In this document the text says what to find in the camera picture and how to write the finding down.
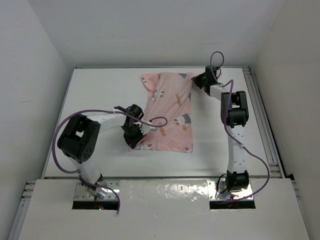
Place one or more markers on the aluminium frame rail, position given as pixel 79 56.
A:
pixel 155 67
pixel 22 210
pixel 270 146

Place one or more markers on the metal base plate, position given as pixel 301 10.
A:
pixel 216 192
pixel 88 194

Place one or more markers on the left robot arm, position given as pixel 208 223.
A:
pixel 75 140

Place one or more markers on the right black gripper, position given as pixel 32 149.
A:
pixel 200 80

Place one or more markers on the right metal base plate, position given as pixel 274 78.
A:
pixel 216 192

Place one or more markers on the pink cartoon pillowcase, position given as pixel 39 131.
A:
pixel 169 107

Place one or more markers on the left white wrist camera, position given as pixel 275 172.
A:
pixel 147 127

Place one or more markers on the right aluminium frame rail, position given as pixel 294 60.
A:
pixel 270 146

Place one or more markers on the left aluminium frame rail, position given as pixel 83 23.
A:
pixel 22 210

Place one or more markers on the rear aluminium frame rail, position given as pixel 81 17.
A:
pixel 155 67

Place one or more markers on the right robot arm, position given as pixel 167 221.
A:
pixel 234 114

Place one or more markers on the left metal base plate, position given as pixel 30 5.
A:
pixel 88 194

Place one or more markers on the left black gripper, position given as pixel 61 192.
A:
pixel 132 142

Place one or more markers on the white front cover board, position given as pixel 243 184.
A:
pixel 162 210

